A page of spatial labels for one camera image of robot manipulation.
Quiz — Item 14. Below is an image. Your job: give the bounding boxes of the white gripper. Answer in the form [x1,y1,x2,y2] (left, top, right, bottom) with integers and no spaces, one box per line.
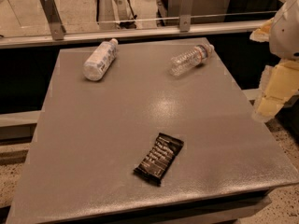
[249,0,299,122]

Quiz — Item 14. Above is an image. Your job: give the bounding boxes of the black rxbar chocolate wrapper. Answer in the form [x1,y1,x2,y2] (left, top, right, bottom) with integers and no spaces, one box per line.
[134,133,184,186]

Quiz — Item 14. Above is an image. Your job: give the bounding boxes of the clear plastic water bottle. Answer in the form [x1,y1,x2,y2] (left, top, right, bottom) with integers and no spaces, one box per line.
[170,44,214,77]

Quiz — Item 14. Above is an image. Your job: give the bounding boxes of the white labelled plastic bottle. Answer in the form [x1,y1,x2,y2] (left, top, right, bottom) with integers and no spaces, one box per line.
[83,38,118,81]

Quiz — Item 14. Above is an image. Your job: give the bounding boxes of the right grey metal bracket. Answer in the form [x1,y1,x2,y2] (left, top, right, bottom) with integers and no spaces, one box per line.
[179,0,193,32]

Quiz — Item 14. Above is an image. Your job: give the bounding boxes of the grey metal bracket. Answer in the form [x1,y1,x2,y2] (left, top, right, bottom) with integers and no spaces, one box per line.
[39,0,66,40]
[179,0,193,32]

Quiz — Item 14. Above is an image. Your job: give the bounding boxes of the left grey metal bracket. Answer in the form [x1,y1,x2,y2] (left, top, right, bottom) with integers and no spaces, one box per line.
[39,0,66,40]

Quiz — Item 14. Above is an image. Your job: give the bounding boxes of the grey metal rail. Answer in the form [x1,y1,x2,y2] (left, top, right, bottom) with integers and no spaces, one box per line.
[0,20,265,49]

